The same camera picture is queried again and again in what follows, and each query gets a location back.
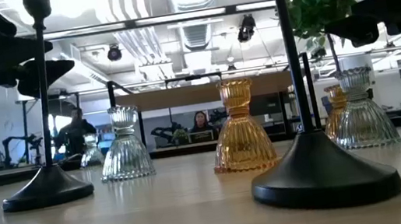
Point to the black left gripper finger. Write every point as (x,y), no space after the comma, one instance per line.
(19,51)
(50,75)

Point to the clear ribbed glass candle holder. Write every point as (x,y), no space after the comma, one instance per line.
(92,156)
(126,157)
(365,124)

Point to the amber ribbed glass candle holder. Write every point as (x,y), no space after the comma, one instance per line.
(333,125)
(242,141)

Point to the background black robot arm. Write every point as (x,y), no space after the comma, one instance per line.
(24,142)
(166,132)

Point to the white plant pot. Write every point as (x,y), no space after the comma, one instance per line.
(354,62)

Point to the green leafy plant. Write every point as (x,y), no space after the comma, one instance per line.
(322,0)

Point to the person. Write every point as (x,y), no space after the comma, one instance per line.
(75,133)
(200,121)

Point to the black ceiling spotlight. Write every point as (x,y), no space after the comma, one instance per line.
(246,29)
(114,53)

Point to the small background plant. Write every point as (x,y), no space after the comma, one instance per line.
(180,136)

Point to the small black monitor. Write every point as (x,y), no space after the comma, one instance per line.
(201,137)

